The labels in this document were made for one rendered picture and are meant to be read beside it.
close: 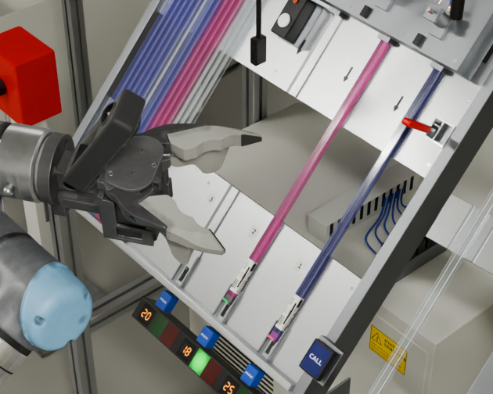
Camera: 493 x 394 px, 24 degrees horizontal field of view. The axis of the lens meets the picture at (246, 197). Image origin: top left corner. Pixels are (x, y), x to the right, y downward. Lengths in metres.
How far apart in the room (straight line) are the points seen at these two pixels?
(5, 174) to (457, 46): 0.79
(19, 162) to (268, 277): 0.78
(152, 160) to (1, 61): 1.37
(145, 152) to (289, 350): 0.74
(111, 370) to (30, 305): 1.69
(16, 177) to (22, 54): 1.33
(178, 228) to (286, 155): 1.34
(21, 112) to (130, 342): 0.69
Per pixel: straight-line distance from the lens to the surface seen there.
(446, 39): 1.71
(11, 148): 1.12
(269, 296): 1.82
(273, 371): 1.77
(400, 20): 1.75
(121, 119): 1.03
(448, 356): 2.05
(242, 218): 1.87
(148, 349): 2.82
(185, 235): 1.04
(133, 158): 1.10
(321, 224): 2.14
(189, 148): 1.11
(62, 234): 2.26
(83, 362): 2.52
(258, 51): 1.72
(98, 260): 3.07
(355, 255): 2.14
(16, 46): 2.47
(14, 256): 1.14
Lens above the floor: 2.04
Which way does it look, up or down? 39 degrees down
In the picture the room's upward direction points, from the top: straight up
